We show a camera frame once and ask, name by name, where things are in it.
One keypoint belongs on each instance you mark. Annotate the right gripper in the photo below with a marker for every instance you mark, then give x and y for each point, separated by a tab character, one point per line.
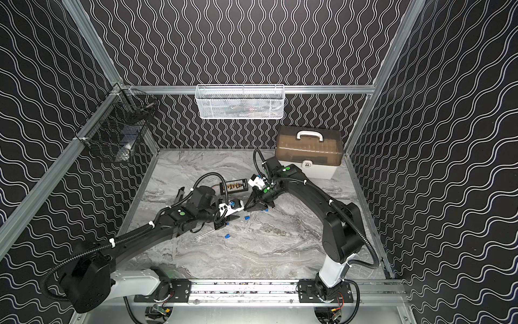
256	198

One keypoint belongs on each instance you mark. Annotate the clear test tube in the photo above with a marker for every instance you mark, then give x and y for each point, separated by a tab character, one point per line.
200	237

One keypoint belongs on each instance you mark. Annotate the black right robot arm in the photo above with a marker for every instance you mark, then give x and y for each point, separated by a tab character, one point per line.
343	235

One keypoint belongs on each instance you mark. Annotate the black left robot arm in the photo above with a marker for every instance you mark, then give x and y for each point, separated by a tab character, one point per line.
86	278

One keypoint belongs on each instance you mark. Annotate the white box brown lid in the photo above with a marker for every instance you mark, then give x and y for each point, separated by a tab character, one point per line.
317	152

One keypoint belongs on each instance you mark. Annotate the black charging board with cable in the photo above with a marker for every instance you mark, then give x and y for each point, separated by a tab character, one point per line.
234	186

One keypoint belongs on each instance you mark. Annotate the white mesh wall basket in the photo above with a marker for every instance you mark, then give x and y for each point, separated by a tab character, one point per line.
240	101

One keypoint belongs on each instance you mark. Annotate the black wire wall basket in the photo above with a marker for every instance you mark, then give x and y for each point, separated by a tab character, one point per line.
120	130

